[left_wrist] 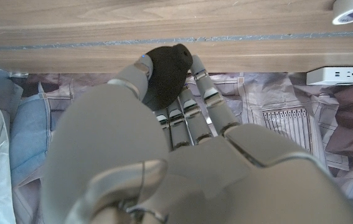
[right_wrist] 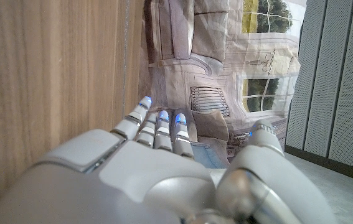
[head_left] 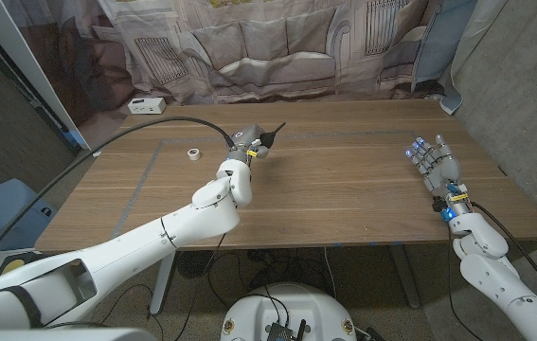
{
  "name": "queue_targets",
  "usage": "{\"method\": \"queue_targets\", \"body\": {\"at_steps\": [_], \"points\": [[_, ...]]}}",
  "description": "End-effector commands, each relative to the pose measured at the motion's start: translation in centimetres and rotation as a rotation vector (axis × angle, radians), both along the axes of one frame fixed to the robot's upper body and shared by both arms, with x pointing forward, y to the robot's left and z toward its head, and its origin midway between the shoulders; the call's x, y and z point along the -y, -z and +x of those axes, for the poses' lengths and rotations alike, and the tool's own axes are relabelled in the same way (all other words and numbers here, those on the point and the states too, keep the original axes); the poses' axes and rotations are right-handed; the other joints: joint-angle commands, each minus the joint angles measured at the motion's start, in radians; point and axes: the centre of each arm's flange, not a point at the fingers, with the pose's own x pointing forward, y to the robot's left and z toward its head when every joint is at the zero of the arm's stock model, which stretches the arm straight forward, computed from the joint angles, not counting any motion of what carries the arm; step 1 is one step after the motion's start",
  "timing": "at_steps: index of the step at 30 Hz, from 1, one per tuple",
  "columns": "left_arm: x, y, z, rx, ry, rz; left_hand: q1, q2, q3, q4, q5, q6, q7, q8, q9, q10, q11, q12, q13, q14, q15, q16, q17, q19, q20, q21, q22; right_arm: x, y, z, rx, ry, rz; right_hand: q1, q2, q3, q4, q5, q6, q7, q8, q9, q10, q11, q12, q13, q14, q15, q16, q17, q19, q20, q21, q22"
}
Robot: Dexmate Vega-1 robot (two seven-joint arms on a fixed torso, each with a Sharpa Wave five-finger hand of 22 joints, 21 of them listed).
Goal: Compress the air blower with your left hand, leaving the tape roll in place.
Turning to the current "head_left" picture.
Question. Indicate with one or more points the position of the grey table leg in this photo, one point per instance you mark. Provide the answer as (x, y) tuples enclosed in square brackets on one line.
[(404, 279)]

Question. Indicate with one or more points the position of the white table leg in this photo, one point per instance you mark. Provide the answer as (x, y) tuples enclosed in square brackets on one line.
[(160, 289)]

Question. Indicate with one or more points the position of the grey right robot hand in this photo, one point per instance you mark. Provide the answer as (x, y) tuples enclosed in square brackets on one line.
[(441, 168)]

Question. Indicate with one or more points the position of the printed living room backdrop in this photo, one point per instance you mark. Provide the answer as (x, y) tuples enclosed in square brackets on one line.
[(268, 47)]

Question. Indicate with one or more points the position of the black rubber air blower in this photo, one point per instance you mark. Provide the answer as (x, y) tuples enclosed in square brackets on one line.
[(268, 138)]

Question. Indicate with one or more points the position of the round black floor fan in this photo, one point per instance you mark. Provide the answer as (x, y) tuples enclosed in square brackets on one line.
[(194, 264)]

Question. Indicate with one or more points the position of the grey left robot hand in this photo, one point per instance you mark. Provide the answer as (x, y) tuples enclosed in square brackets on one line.
[(244, 142)]

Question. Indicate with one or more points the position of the black electronics module with antenna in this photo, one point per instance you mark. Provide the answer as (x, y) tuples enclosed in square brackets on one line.
[(280, 331)]

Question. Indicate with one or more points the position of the black object with yellow disc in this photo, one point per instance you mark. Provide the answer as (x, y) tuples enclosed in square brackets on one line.
[(12, 265)]

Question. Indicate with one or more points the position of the beige masking tape roll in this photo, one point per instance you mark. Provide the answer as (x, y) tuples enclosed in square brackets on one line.
[(194, 154)]

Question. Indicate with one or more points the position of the white power strip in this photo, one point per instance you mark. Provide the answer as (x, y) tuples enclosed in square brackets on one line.
[(147, 106)]

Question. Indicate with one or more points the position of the white door frame post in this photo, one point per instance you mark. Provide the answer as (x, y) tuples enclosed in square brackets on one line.
[(26, 61)]

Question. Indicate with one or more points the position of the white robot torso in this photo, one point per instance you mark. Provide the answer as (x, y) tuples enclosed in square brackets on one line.
[(258, 308)]

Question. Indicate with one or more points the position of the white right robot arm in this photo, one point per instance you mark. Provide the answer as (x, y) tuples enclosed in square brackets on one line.
[(495, 270)]

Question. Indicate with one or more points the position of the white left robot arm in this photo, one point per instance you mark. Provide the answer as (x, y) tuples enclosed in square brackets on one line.
[(154, 241)]

